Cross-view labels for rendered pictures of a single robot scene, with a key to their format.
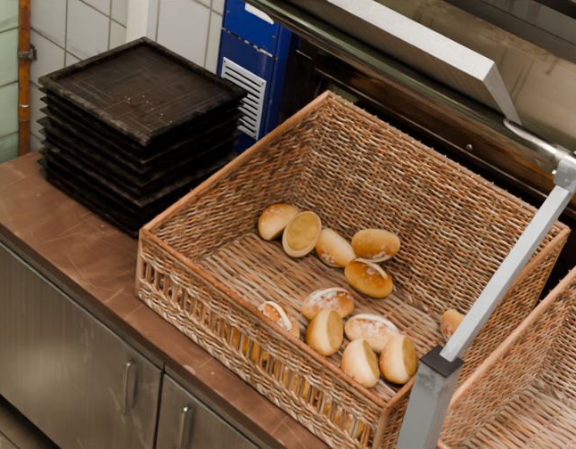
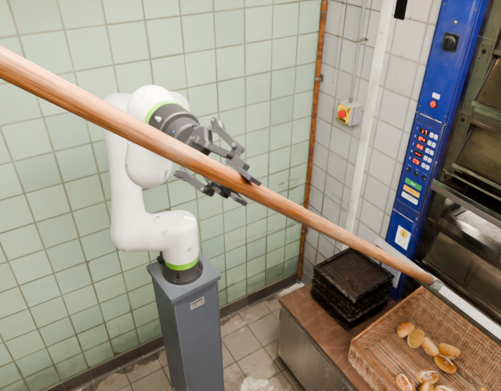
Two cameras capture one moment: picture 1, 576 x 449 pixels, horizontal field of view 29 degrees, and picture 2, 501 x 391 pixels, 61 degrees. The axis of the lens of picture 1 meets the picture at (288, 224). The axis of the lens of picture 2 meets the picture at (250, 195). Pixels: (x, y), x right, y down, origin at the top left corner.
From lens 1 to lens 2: 0.54 m
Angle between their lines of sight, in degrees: 18
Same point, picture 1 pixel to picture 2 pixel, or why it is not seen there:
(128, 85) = (347, 270)
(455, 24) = (490, 269)
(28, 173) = (305, 295)
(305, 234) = (417, 339)
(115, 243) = (339, 332)
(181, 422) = not seen: outside the picture
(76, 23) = not seen: hidden behind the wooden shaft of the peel
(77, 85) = (327, 269)
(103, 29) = not seen: hidden behind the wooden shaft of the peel
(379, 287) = (450, 369)
